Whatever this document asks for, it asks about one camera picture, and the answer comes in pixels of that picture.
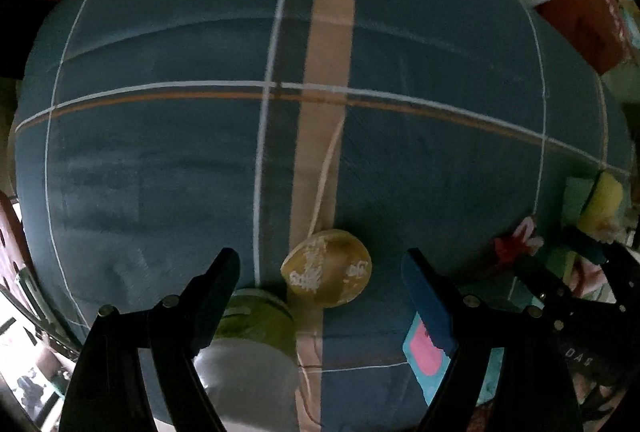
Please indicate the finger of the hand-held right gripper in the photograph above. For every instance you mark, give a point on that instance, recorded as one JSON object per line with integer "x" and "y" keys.
{"x": 592, "y": 249}
{"x": 542, "y": 284}

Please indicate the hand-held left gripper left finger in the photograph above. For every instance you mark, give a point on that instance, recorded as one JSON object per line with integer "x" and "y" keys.
{"x": 220, "y": 292}

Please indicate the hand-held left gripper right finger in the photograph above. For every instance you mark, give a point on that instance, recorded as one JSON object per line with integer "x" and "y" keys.
{"x": 430, "y": 302}

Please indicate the yellow sponge with green scourer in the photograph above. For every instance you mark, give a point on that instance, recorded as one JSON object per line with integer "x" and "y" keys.
{"x": 602, "y": 202}

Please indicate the mint green tray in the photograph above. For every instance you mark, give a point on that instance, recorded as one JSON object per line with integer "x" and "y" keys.
{"x": 575, "y": 199}

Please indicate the red and pink cloth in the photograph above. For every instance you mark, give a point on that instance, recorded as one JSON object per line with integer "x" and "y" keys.
{"x": 517, "y": 242}

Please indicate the teal toy box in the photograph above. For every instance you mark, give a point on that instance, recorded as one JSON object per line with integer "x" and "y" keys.
{"x": 425, "y": 362}

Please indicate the white bottle with green label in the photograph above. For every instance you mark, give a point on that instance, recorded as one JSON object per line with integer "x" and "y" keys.
{"x": 250, "y": 362}

